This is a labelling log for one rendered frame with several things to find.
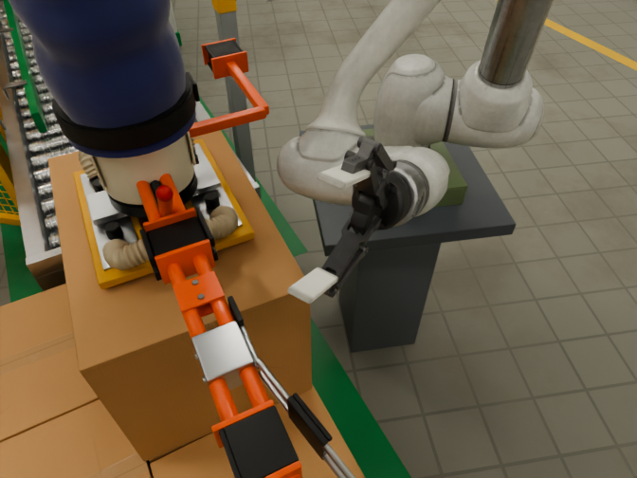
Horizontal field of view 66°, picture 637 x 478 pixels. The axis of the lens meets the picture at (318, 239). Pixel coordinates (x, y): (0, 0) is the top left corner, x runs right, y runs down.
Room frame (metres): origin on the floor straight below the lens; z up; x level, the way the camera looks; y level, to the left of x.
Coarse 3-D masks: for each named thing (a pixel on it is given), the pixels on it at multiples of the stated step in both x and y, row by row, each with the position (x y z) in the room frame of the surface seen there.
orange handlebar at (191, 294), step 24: (240, 72) 1.04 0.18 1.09; (216, 120) 0.85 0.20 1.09; (240, 120) 0.86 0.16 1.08; (144, 192) 0.64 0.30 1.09; (192, 288) 0.43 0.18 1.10; (216, 288) 0.43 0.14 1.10; (192, 312) 0.39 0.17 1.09; (216, 312) 0.39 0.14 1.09; (192, 336) 0.35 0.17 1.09; (216, 384) 0.28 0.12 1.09; (216, 408) 0.26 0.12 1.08
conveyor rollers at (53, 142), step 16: (0, 0) 2.87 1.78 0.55; (0, 16) 2.69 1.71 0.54; (16, 16) 2.66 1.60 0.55; (32, 48) 2.34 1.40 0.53; (16, 64) 2.15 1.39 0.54; (32, 64) 2.17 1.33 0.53; (16, 80) 2.00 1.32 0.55; (48, 96) 1.87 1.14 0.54; (48, 112) 1.78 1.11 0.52; (32, 128) 1.67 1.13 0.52; (48, 128) 1.63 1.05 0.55; (32, 144) 1.52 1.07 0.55; (48, 144) 1.53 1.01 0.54; (64, 144) 1.55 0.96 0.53; (32, 160) 1.43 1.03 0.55; (48, 176) 1.36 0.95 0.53; (48, 192) 1.27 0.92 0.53; (48, 208) 1.19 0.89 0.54; (48, 224) 1.11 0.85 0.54
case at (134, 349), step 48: (240, 192) 0.81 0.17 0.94; (96, 288) 0.54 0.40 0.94; (144, 288) 0.54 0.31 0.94; (240, 288) 0.54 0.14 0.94; (96, 336) 0.45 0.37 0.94; (144, 336) 0.45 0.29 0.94; (288, 336) 0.53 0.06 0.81; (96, 384) 0.39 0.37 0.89; (144, 384) 0.41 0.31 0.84; (192, 384) 0.45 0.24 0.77; (288, 384) 0.53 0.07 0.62; (144, 432) 0.40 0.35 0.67; (192, 432) 0.43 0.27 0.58
